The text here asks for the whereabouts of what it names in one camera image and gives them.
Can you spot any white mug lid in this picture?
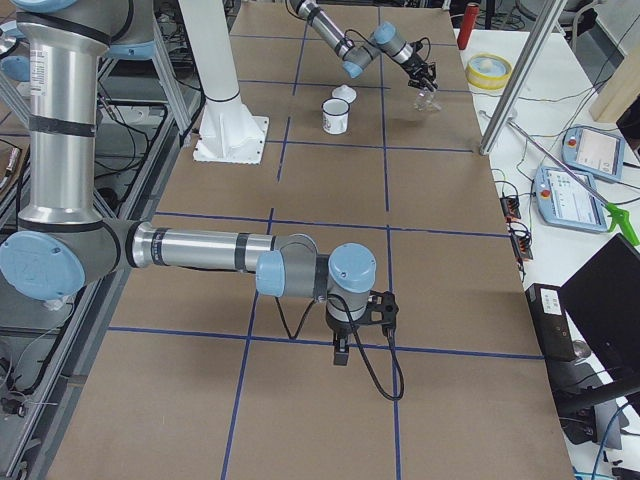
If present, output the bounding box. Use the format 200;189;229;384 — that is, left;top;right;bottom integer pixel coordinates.
331;85;357;104

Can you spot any teach pendant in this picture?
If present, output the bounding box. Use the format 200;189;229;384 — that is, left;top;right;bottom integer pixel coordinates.
534;165;608;233
562;125;624;182

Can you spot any yellow tape roll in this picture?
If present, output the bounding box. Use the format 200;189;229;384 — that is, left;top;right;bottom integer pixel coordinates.
465;53;513;90

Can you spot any black monitor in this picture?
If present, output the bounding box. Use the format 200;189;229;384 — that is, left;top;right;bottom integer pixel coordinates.
560;234;639;372

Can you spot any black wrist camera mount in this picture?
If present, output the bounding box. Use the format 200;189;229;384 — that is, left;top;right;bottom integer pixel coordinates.
357;290;399;339

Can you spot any far teach pendant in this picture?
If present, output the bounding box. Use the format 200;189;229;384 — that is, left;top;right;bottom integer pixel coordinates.
562;125;624;182

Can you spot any aluminium frame rail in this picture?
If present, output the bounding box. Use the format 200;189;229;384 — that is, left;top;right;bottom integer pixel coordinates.
1;113;189;479

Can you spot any brown paper table cover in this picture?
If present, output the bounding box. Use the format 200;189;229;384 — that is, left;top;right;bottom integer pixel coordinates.
48;3;572;479

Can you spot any orange connector block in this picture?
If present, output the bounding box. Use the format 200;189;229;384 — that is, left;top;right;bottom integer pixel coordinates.
500;195;521;221
510;235;533;262

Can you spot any white enamel mug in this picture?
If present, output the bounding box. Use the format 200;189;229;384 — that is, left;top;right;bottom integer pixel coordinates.
322;98;350;135

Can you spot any aluminium frame post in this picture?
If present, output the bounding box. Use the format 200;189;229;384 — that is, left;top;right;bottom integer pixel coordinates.
479;0;567;155

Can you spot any green handled reacher stick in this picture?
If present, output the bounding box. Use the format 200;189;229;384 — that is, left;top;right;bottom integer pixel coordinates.
506;117;639;247

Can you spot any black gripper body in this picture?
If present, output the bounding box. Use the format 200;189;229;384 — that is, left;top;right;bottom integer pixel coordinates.
325;313;353;345
402;53;431;82

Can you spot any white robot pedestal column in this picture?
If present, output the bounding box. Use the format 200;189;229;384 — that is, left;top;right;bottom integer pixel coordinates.
179;0;269;164

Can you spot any near teach pendant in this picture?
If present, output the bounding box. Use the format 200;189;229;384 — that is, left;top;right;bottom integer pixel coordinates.
534;165;608;233

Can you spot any black computer box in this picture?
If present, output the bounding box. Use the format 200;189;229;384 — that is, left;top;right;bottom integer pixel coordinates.
526;283;575;362

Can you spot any red cardboard tube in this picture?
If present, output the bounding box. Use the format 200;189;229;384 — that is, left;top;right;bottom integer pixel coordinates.
457;2;480;50

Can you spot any clear glass funnel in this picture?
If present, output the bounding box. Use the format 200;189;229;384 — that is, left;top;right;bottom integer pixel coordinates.
414;88;442;112

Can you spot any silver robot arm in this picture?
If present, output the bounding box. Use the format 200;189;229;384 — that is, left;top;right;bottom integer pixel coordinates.
1;1;376;365
285;1;438;92

